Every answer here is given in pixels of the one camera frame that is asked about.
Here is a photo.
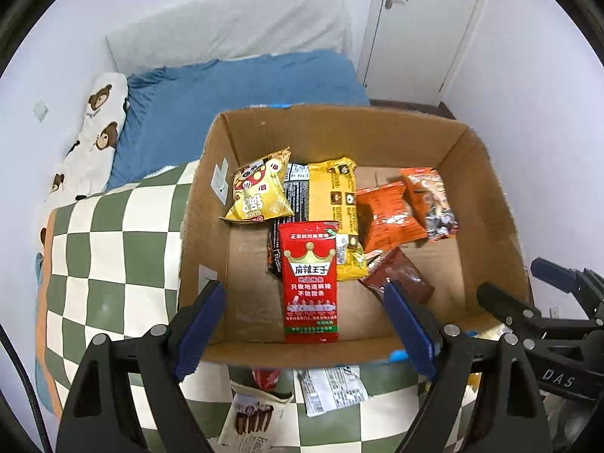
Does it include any small red snack packet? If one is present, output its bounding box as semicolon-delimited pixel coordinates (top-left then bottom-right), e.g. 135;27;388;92
252;368;282;391

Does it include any white grey snack packet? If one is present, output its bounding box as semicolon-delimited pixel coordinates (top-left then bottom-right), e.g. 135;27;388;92
297;366;368;417

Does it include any dark red snack packet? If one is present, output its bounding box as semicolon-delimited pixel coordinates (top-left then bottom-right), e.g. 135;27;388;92
359;248;434;304

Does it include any orange silver snack bag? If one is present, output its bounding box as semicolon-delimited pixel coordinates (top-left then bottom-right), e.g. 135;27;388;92
401;168;459;241

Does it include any white chocolate stick box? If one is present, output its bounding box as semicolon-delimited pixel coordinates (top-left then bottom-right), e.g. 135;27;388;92
218;381;294;453

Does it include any green white checkered blanket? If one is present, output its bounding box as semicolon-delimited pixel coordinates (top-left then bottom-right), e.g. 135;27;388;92
35;163;428;452

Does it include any cardboard box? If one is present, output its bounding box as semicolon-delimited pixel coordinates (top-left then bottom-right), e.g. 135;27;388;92
179;105;530;368

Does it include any red crown snack packet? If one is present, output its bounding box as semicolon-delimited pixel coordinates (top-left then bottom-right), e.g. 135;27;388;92
279;221;339;345

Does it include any yellow noodle packet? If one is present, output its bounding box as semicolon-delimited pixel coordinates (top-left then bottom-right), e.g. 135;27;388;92
308;157;368;281

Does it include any black snack packet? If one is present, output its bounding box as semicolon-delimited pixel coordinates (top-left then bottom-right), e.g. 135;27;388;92
267;163;310;279

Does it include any bear print pillow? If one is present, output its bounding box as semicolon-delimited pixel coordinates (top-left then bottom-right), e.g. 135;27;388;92
39;71;130;247

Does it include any yellow mushroom snack bag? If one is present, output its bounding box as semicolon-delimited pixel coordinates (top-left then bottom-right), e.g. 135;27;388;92
223;147;293;223

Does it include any white door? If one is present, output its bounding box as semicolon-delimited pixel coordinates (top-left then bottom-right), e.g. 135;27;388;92
364;0;478;104

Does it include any blue bed sheet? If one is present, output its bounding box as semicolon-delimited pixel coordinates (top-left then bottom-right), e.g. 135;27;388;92
106;49;370;189

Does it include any white folded duvet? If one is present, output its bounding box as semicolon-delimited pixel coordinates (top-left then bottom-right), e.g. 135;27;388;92
105;0;352;75

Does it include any black cable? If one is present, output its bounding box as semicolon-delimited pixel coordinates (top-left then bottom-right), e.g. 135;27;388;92
0;324;54;453

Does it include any wall socket plate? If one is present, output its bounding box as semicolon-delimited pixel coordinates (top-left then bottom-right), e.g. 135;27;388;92
33;99;48;122

